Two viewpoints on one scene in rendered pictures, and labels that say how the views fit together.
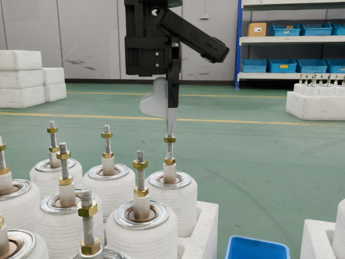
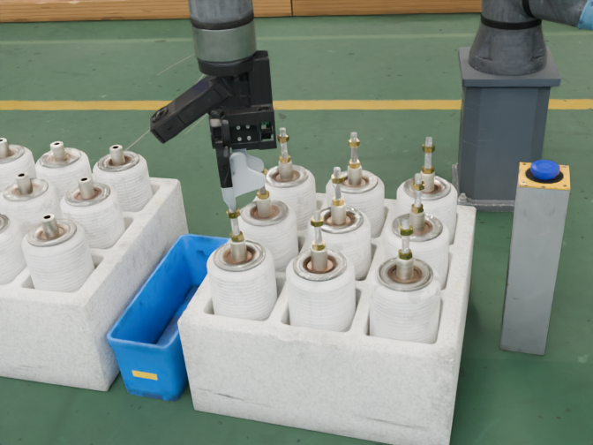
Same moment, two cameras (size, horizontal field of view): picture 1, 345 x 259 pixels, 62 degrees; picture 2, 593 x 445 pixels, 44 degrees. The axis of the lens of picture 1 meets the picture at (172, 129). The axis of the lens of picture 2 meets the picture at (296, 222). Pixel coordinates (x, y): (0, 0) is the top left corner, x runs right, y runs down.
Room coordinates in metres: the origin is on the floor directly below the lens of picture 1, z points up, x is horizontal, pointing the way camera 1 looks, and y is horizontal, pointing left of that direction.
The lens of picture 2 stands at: (1.32, 0.09, 0.85)
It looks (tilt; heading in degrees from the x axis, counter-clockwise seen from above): 32 degrees down; 180
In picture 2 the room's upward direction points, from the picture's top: 4 degrees counter-clockwise
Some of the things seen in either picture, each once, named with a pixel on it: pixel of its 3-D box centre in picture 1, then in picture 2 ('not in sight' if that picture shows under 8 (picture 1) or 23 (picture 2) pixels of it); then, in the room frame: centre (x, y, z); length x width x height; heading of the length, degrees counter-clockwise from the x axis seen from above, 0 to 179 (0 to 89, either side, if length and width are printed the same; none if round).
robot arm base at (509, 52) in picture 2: not in sight; (509, 38); (-0.09, 0.54, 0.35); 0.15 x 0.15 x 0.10
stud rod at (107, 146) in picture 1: (107, 145); (318, 234); (0.49, 0.12, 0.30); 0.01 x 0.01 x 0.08
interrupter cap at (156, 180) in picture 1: (169, 180); (239, 256); (0.46, 0.00, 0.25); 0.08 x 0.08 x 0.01
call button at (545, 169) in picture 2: not in sight; (544, 171); (0.40, 0.45, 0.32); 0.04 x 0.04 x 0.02
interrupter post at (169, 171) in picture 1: (169, 172); (238, 248); (0.46, 0.00, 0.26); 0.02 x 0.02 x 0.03
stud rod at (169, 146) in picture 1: (169, 150); (235, 225); (0.46, 0.00, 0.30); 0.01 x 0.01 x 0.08
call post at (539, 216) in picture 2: not in sight; (532, 263); (0.40, 0.45, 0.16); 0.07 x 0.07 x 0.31; 72
